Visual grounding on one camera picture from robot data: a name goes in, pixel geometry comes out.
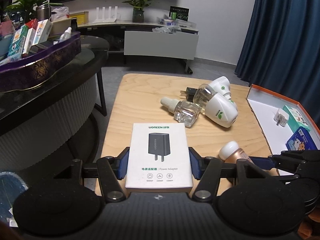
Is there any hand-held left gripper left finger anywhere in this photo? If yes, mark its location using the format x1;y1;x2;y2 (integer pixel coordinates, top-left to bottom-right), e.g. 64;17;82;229
52;147;131;203

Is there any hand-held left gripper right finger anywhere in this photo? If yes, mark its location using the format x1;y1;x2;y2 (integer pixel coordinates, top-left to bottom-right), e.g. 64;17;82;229
188;147;269;203

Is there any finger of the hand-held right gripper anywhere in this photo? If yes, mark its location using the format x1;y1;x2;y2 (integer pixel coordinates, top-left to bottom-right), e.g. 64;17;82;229
280;149;320;161
250;155;320;178

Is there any blue card packet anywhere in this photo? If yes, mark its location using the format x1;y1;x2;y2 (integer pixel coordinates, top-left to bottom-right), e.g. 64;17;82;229
286;126;320;151

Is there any gold tube with white cap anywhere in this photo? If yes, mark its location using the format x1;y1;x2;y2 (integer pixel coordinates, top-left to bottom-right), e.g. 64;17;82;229
219;141;258;167

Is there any white charger package box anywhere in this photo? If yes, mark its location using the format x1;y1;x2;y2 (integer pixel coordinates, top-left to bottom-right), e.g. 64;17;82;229
125;122;194;193

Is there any teal and white carton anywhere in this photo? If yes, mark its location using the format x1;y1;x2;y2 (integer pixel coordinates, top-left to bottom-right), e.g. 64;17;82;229
282;105;311;132

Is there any white plug charger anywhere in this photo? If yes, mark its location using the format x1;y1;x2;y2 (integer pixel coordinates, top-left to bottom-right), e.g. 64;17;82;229
273;108;290;127

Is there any clear bottle with ribbed cap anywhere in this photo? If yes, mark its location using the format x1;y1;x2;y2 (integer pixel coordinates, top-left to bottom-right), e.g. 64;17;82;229
160;97;201;128

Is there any orange-edged white box lid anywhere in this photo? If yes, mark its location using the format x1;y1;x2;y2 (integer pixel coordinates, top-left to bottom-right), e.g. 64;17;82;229
246;84;320;177

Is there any white mosquito heater with bottle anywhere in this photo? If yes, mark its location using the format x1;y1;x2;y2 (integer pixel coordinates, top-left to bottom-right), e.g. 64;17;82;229
194;84;238;129

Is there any black plug charger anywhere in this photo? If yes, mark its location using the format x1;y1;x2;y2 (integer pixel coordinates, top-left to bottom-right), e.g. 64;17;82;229
180;87;198;102

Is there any black round coffee table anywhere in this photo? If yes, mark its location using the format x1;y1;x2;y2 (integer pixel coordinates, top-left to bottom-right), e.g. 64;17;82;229
0;36;110;175

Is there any trash bin with blue bag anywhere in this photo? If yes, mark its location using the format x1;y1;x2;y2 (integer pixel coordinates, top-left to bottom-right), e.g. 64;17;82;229
0;171;29;228

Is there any blue curtain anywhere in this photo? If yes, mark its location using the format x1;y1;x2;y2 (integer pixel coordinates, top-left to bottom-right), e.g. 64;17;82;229
234;0;320;105

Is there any grey tv stand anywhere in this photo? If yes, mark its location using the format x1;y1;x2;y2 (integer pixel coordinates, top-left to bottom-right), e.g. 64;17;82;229
54;21;200;74

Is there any purple gold-patterned tray box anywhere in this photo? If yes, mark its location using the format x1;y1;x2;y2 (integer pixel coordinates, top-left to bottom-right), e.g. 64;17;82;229
0;32;82;93

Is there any pile of clear plastic bags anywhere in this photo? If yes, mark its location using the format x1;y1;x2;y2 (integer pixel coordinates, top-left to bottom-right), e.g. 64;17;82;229
152;16;198;33

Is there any white dropper bottle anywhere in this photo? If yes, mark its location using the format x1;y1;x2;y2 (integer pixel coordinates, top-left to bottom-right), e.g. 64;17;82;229
59;27;73;43

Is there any white router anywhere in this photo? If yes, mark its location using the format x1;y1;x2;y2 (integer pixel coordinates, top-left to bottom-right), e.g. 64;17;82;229
93;6;120;24

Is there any potted plant in glass vase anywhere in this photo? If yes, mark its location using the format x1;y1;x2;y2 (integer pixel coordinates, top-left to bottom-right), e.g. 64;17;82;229
122;0;155;23

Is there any black green box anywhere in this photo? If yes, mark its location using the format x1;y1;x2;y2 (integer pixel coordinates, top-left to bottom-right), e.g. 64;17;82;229
169;6;190;21

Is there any beige paper container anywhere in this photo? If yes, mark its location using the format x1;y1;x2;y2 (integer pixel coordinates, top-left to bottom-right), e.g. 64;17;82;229
50;20;72;37

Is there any yellow tin box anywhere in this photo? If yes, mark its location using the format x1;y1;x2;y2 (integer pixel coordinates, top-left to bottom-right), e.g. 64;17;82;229
69;11;89;25

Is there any white blue medicine box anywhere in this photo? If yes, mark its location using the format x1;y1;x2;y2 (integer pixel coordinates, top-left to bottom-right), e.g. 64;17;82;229
31;20;53;46

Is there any red white medicine box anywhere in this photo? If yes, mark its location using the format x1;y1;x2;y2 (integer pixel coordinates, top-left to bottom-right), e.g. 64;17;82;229
22;19;39;55

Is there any green blue medicine box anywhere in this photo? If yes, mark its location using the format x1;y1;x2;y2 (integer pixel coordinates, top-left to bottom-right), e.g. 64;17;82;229
7;26;28;58

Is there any white plastic bag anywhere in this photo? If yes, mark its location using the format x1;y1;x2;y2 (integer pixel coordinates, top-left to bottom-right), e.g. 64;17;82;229
51;7;70;21

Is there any pink pouch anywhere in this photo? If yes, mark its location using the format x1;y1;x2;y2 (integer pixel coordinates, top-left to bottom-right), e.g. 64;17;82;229
0;20;15;37

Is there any leafy green plant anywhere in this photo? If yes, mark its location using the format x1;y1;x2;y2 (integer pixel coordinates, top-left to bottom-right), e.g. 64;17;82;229
4;0;63;20

